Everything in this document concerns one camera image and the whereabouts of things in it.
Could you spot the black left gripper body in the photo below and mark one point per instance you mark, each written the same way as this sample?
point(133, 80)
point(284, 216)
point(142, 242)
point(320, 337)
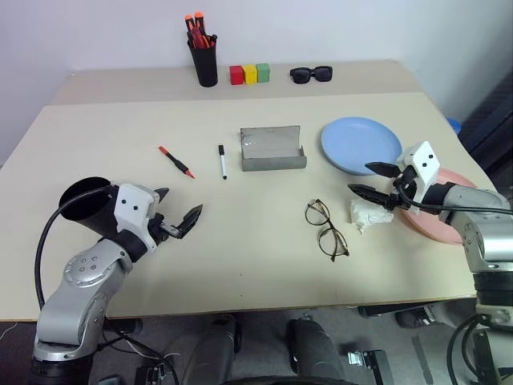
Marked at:
point(160, 229)

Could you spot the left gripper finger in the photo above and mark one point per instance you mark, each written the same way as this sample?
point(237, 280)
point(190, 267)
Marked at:
point(191, 220)
point(163, 193)

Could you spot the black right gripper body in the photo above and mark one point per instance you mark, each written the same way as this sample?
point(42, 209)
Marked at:
point(404, 182)

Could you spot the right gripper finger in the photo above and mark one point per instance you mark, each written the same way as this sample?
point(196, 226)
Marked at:
point(368, 193)
point(382, 168)

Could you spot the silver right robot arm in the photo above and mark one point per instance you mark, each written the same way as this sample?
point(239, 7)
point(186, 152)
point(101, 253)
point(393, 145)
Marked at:
point(483, 236)

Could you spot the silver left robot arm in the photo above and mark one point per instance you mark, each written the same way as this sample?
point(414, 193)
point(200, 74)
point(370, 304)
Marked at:
point(80, 272)

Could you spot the white crumpled tissue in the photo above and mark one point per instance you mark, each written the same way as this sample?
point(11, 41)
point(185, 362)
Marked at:
point(368, 214)

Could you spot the red marker pen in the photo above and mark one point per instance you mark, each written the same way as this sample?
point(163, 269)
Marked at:
point(176, 161)

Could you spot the blue plate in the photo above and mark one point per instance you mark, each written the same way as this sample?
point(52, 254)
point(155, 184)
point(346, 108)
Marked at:
point(358, 142)

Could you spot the thin-framed clear eyeglasses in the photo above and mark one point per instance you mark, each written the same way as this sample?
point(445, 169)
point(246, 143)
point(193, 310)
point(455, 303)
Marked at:
point(316, 212)

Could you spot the pink plate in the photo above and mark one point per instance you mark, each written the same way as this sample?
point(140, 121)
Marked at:
point(435, 229)

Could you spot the white marker with black cap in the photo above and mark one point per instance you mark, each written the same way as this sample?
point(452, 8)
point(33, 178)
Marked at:
point(222, 162)

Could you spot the blue round object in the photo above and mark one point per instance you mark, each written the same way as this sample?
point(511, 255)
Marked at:
point(455, 124)

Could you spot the grey metal holder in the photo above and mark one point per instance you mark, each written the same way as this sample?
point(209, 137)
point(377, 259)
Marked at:
point(272, 160)

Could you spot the black chair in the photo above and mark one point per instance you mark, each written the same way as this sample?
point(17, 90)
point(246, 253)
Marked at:
point(495, 124)

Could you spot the black sunglasses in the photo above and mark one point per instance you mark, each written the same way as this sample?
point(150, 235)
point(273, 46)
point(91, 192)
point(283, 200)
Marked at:
point(300, 75)

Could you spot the dark rounded shape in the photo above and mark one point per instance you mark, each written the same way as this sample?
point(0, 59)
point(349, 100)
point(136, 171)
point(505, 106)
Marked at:
point(314, 353)
point(212, 353)

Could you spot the black pen holder cup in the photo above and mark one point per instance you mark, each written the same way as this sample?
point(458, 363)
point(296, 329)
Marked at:
point(204, 62)

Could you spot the red cube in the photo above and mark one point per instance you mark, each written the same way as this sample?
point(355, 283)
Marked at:
point(236, 76)

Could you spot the yellow cube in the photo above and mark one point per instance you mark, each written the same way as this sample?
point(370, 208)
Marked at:
point(250, 75)

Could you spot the green cube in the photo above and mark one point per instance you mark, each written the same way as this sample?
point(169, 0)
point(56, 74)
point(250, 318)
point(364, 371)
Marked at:
point(263, 73)

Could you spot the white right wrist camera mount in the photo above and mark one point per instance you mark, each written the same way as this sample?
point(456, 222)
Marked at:
point(425, 160)

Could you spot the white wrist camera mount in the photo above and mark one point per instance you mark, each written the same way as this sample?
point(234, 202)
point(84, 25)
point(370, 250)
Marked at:
point(425, 160)
point(134, 202)

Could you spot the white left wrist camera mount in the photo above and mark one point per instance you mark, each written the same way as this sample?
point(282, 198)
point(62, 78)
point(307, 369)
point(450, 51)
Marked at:
point(134, 202)

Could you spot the metal bracket on floor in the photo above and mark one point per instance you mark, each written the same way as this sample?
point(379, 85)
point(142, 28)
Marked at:
point(362, 357)

